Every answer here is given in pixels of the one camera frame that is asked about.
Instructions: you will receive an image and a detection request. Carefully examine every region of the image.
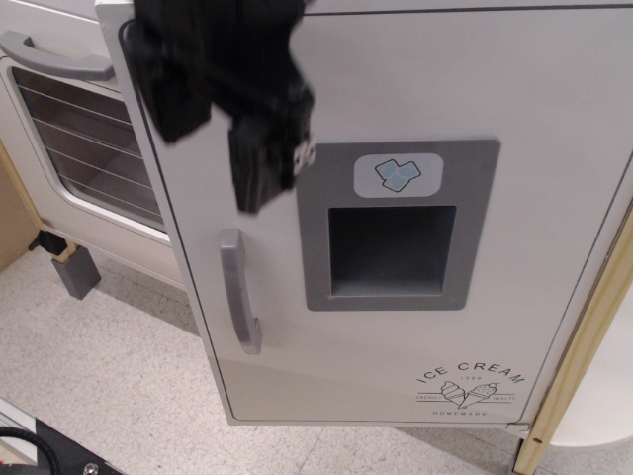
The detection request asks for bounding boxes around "black red cable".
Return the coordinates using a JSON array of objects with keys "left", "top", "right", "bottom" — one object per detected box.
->
[{"left": 0, "top": 425, "right": 55, "bottom": 475}]

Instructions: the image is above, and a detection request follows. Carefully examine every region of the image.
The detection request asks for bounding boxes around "wooden side panel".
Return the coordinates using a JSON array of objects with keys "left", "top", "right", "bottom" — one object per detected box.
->
[{"left": 1, "top": 143, "right": 42, "bottom": 270}]

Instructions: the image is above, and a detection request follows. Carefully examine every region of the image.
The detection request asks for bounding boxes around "grey fridge door handle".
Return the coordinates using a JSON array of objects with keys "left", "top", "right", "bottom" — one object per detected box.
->
[{"left": 220, "top": 229, "right": 262, "bottom": 355}]

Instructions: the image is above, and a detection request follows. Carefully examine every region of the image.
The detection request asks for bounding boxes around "white toy oven door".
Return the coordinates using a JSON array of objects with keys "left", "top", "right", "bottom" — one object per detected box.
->
[{"left": 1, "top": 1, "right": 183, "bottom": 287}]

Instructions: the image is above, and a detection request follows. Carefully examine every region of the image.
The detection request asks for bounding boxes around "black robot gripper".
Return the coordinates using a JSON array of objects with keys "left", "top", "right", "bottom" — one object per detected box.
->
[{"left": 129, "top": 1, "right": 316, "bottom": 215}]

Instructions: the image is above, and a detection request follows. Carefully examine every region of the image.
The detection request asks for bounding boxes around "grey ice dispenser panel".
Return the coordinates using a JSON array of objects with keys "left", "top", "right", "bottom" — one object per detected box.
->
[{"left": 297, "top": 138, "right": 500, "bottom": 312}]

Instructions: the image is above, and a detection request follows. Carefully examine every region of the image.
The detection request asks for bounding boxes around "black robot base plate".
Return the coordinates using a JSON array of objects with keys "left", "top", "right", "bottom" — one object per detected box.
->
[{"left": 36, "top": 420, "right": 123, "bottom": 475}]

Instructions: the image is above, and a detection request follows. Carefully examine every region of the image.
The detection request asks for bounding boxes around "grey oven door handle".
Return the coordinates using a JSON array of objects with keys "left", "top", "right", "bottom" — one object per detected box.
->
[{"left": 1, "top": 31, "right": 115, "bottom": 81}]

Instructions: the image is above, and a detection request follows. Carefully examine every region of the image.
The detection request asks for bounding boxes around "grey kitchen leg foot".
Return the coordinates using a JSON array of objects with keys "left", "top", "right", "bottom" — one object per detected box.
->
[{"left": 51, "top": 247, "right": 101, "bottom": 300}]

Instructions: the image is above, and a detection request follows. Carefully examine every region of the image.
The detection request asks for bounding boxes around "light wood side post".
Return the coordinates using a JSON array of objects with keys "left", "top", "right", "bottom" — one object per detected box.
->
[{"left": 512, "top": 209, "right": 632, "bottom": 474}]

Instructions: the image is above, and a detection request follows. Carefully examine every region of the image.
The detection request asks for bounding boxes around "white toy fridge door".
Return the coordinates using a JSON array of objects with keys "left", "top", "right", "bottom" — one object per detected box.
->
[{"left": 96, "top": 1, "right": 632, "bottom": 429}]

